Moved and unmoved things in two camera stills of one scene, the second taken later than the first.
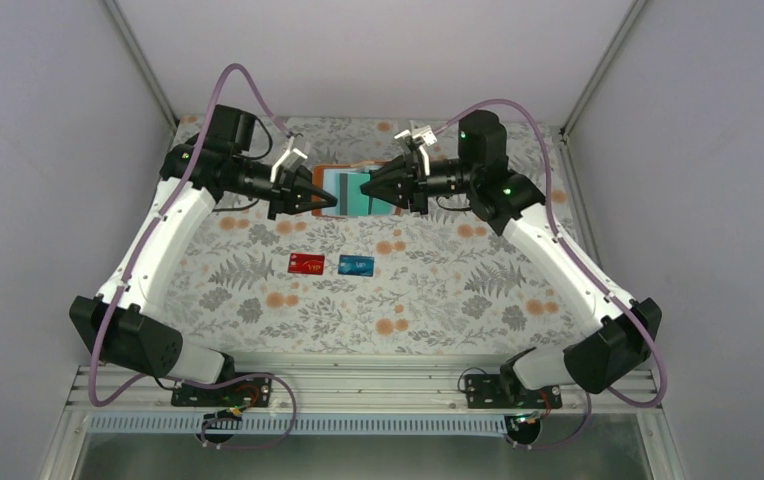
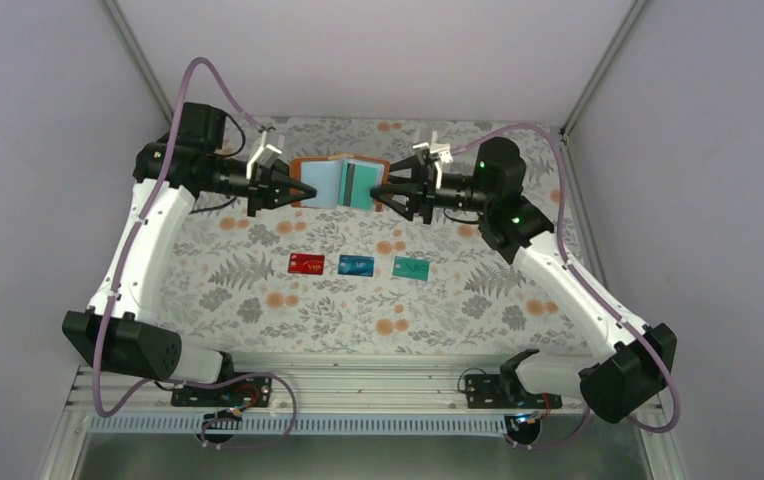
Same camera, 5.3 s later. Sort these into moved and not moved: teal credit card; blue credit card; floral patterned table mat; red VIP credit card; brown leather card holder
Moved: teal credit card; brown leather card holder
Not moved: floral patterned table mat; blue credit card; red VIP credit card
